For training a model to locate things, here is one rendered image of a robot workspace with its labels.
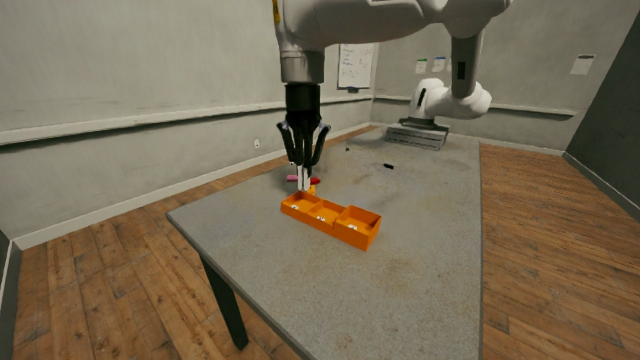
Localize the orange rack of bins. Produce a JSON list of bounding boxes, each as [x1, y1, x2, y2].
[[280, 190, 382, 252]]

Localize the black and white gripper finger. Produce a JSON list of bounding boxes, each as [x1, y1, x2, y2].
[[277, 119, 304, 190], [303, 120, 331, 191]]

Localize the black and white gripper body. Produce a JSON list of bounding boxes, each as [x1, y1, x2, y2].
[[285, 85, 322, 134]]

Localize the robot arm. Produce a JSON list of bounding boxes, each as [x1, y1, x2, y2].
[[273, 0, 513, 130]]

